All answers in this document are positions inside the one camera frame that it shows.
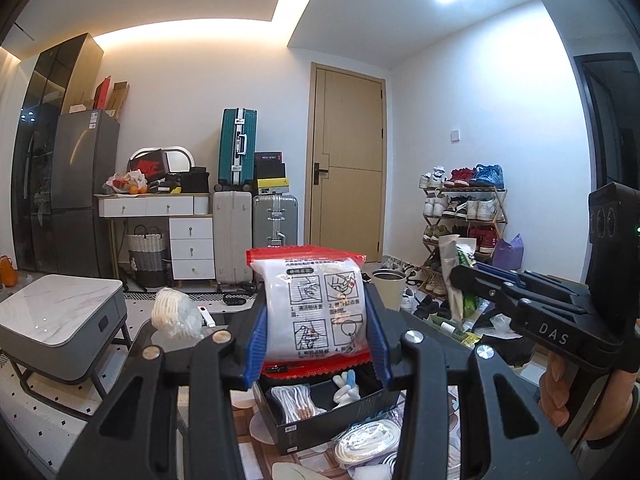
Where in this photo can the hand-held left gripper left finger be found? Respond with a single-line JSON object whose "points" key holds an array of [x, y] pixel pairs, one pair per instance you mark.
{"points": [[255, 345]]}

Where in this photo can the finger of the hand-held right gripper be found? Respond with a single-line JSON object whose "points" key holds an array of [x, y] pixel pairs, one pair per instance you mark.
{"points": [[475, 290], [500, 271]]}

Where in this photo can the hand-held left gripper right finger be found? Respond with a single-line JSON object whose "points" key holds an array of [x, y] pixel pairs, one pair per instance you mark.
{"points": [[377, 345]]}

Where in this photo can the white mask packet red edges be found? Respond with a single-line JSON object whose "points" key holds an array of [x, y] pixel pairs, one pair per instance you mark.
{"points": [[310, 305]]}

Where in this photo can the black cardboard box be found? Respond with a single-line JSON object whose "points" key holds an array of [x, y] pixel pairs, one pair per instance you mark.
{"points": [[320, 435]]}

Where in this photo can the person's right hand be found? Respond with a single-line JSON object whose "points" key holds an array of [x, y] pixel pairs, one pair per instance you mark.
{"points": [[556, 385]]}

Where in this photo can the purple bag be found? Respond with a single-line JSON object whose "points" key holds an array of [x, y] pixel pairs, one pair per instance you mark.
{"points": [[509, 252]]}

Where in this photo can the green white plastic bag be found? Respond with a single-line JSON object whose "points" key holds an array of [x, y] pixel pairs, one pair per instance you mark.
{"points": [[462, 260]]}

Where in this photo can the white blue toy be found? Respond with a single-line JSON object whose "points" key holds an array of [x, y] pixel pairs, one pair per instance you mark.
{"points": [[346, 386]]}

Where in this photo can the cream cylindrical cup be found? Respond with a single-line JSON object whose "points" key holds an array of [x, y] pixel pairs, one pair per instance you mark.
{"points": [[390, 290]]}

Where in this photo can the small white red device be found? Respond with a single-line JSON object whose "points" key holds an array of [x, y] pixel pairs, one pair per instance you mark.
{"points": [[203, 312]]}

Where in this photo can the scattered floor shoes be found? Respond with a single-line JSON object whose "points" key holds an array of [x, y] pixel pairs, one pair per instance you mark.
{"points": [[397, 263]]}

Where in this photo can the wooden shoe rack with shoes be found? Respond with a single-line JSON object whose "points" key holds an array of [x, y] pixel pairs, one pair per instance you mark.
{"points": [[462, 176]]}

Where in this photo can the white suitcase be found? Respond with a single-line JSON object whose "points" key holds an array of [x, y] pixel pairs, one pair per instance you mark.
{"points": [[231, 235]]}

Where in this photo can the silver suitcase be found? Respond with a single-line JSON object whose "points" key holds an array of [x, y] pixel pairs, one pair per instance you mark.
{"points": [[275, 220]]}

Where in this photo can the woven laundry basket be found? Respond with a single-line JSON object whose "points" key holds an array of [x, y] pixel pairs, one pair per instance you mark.
{"points": [[146, 255]]}

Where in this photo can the wooden door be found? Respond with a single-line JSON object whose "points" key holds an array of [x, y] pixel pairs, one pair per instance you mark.
{"points": [[350, 200]]}

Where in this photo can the yellow black box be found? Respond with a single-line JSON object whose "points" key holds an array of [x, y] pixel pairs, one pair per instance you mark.
{"points": [[272, 185]]}

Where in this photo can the white desk with drawers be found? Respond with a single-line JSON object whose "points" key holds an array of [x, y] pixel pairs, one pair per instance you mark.
{"points": [[150, 206]]}

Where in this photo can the black bag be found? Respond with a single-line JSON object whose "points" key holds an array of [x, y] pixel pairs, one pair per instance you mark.
{"points": [[195, 181]]}

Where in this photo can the black flat box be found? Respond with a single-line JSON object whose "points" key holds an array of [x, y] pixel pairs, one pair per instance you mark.
{"points": [[270, 162]]}

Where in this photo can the teal suitcase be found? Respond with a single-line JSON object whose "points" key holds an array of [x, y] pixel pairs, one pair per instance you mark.
{"points": [[235, 150]]}

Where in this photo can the oval white-framed mirror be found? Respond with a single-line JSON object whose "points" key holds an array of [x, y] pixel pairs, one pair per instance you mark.
{"points": [[178, 157]]}

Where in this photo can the grey marble-top side table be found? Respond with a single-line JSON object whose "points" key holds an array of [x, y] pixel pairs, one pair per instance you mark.
{"points": [[55, 310]]}

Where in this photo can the bag of oranges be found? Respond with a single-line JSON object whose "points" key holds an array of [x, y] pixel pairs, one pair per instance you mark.
{"points": [[130, 182]]}

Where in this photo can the red black shoe box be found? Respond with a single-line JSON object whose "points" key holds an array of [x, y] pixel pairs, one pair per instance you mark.
{"points": [[146, 166]]}

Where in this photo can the grey refrigerator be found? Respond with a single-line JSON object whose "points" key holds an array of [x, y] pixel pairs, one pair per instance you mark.
{"points": [[82, 185]]}

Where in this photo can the orange bag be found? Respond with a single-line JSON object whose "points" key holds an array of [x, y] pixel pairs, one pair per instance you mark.
{"points": [[5, 270]]}

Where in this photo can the tall cardboard box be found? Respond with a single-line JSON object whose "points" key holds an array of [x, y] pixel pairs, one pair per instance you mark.
{"points": [[120, 100]]}

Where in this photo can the tall red box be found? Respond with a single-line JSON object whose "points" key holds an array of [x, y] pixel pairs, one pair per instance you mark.
{"points": [[102, 94]]}

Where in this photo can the dark glass cabinet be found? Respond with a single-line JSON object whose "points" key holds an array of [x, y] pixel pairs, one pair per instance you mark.
{"points": [[40, 120]]}

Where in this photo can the dark door frame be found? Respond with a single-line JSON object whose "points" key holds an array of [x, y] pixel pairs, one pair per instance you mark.
{"points": [[595, 110]]}

